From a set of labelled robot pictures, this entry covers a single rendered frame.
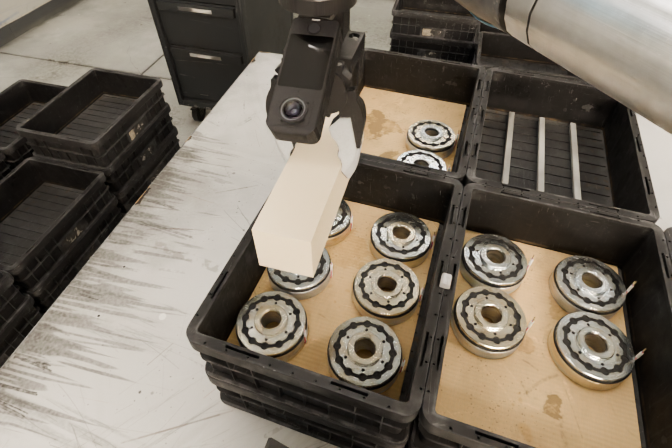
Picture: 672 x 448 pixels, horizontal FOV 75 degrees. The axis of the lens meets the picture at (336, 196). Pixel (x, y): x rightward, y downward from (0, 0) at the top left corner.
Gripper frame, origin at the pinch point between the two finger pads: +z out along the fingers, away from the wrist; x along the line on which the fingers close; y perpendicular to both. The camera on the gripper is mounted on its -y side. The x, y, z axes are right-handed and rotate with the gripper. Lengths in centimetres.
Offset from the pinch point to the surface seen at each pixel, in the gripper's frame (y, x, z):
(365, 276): 2.6, -6.4, 23.7
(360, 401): -18.5, -10.2, 16.7
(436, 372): -13.0, -18.1, 16.6
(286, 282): -1.9, 5.1, 23.3
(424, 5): 193, 4, 57
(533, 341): 0.0, -32.5, 26.5
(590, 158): 46, -46, 27
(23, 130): 45, 113, 50
